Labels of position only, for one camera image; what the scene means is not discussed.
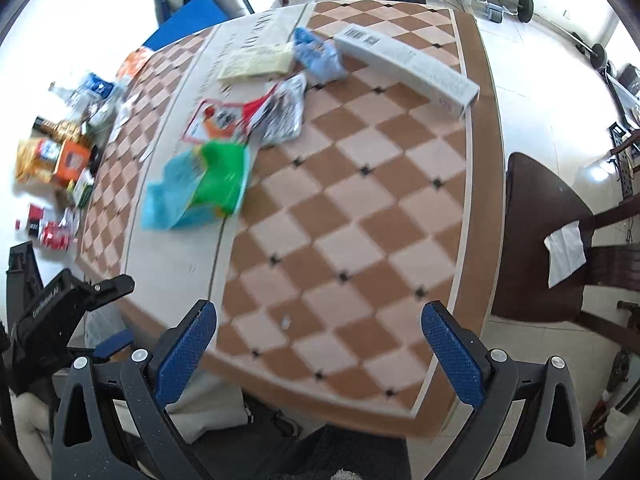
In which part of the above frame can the blue flat board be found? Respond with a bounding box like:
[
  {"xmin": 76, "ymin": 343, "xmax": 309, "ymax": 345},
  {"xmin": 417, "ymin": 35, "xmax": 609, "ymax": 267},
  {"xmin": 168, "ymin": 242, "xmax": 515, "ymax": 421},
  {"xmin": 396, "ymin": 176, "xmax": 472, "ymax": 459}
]
[{"xmin": 142, "ymin": 0, "xmax": 232, "ymax": 51}]

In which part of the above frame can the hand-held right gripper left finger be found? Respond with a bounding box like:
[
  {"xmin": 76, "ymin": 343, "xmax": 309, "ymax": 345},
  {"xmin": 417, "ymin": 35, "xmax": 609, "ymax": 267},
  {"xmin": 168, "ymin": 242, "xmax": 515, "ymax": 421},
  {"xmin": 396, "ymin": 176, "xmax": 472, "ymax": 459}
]
[{"xmin": 51, "ymin": 299, "xmax": 218, "ymax": 480}]

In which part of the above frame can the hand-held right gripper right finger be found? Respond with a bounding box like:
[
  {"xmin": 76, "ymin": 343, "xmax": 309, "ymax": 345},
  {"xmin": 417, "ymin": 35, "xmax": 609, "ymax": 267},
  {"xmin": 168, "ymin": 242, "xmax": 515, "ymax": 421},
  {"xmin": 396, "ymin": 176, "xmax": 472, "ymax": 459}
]
[{"xmin": 421, "ymin": 301, "xmax": 587, "ymax": 480}]

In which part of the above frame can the black perforated metal rack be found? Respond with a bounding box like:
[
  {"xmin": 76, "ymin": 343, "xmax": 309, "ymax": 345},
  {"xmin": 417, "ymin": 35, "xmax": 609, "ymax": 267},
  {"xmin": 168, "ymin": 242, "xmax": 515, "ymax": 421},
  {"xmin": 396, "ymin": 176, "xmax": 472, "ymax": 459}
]
[{"xmin": 609, "ymin": 125, "xmax": 640, "ymax": 202}]

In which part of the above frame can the white tissue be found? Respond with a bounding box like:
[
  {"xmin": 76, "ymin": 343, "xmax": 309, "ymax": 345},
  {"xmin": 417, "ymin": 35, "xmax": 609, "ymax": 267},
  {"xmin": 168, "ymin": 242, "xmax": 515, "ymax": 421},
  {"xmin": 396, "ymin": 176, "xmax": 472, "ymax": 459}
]
[{"xmin": 544, "ymin": 221, "xmax": 587, "ymax": 289}]

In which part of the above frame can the clear plastic bag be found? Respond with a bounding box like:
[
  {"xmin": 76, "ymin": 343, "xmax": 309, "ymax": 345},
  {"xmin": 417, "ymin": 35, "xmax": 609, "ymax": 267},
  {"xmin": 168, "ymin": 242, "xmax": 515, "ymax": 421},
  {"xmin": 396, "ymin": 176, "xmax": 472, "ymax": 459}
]
[{"xmin": 84, "ymin": 305, "xmax": 132, "ymax": 357}]

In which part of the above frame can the blue disposable glove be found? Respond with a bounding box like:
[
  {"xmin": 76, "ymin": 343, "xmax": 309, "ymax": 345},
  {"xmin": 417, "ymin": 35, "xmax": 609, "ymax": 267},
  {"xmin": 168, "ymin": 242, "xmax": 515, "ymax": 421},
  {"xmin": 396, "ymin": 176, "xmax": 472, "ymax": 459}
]
[{"xmin": 292, "ymin": 26, "xmax": 349, "ymax": 84}]

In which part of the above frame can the black stand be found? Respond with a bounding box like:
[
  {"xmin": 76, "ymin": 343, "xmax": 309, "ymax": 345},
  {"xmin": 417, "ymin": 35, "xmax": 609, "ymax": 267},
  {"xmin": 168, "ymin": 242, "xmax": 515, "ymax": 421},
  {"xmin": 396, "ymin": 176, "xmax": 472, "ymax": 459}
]
[{"xmin": 6, "ymin": 241, "xmax": 43, "ymax": 306}]

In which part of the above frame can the dark wooden chair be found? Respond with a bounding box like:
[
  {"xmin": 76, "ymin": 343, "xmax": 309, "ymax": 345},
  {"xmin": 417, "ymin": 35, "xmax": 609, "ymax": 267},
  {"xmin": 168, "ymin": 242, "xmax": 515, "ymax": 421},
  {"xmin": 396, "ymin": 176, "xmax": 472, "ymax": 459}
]
[{"xmin": 492, "ymin": 152, "xmax": 640, "ymax": 361}]

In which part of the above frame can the orange and white packet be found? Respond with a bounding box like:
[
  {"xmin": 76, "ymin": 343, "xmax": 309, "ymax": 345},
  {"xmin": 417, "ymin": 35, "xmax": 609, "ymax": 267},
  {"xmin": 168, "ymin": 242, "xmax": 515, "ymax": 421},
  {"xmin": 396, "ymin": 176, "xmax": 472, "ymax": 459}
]
[{"xmin": 117, "ymin": 47, "xmax": 153, "ymax": 81}]

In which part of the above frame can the silver foil wrapper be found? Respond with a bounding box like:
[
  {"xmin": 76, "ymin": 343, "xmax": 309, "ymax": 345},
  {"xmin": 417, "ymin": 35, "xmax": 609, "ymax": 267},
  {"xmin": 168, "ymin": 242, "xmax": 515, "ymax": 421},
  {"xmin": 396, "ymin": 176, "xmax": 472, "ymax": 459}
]
[{"xmin": 260, "ymin": 74, "xmax": 308, "ymax": 144}]

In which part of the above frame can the checkered tablecloth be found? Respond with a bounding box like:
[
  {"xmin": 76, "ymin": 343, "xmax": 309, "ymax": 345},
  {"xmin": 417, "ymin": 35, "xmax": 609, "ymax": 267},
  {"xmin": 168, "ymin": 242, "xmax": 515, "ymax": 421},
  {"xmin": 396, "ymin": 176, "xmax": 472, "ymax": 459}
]
[{"xmin": 75, "ymin": 0, "xmax": 507, "ymax": 438}]

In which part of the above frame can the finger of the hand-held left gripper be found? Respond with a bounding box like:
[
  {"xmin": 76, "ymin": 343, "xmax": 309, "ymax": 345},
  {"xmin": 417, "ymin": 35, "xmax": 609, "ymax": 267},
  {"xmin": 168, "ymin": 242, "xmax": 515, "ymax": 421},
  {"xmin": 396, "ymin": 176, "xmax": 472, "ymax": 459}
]
[
  {"xmin": 91, "ymin": 329, "xmax": 137, "ymax": 362},
  {"xmin": 87, "ymin": 274, "xmax": 136, "ymax": 312}
]

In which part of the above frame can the red and white packet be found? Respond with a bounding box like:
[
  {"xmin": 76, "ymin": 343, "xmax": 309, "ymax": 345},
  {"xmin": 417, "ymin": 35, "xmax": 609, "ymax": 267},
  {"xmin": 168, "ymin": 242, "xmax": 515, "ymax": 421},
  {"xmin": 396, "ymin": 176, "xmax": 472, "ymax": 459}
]
[{"xmin": 181, "ymin": 87, "xmax": 276, "ymax": 145}]

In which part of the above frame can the pale yellow packet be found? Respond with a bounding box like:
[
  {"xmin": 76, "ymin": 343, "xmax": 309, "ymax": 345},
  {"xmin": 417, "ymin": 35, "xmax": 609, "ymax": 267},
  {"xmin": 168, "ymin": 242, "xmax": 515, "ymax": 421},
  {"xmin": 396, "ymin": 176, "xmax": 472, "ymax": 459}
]
[{"xmin": 217, "ymin": 42, "xmax": 295, "ymax": 81}]

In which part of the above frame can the long white cardboard box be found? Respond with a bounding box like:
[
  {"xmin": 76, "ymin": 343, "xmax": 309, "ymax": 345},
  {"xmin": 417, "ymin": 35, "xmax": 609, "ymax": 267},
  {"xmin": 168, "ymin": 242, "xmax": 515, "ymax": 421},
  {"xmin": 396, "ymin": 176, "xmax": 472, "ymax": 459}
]
[{"xmin": 332, "ymin": 24, "xmax": 481, "ymax": 121}]

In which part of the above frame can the black barbell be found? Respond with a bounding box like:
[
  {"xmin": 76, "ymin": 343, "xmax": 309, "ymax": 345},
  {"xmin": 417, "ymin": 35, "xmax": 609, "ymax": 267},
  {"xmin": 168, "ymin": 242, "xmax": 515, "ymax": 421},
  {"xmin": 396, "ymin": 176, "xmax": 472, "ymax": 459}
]
[{"xmin": 517, "ymin": 0, "xmax": 609, "ymax": 66}]

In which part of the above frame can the dark monitor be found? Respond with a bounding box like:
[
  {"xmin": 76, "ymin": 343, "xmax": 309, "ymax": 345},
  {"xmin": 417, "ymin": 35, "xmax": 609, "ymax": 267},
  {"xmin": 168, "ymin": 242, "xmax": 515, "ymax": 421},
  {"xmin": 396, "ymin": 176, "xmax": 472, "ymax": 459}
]
[{"xmin": 606, "ymin": 62, "xmax": 640, "ymax": 111}]

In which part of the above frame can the white cloth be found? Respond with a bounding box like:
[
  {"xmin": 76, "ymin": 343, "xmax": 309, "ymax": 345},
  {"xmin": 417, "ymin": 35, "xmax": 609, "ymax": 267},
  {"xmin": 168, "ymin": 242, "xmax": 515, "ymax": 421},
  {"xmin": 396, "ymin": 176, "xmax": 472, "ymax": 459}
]
[{"xmin": 172, "ymin": 374, "xmax": 252, "ymax": 444}]

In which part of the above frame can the pile of food packets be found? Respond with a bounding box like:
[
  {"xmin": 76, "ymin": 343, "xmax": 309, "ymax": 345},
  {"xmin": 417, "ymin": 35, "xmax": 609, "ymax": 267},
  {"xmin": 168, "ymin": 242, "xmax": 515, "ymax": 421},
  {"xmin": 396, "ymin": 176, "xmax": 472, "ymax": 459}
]
[{"xmin": 14, "ymin": 72, "xmax": 127, "ymax": 254}]

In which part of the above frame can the green and blue plastic bag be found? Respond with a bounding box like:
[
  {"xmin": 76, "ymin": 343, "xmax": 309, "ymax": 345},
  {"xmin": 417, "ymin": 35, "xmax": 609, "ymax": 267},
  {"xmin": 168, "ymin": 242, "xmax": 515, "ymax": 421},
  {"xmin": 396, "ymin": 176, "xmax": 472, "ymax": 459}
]
[{"xmin": 141, "ymin": 141, "xmax": 251, "ymax": 231}]

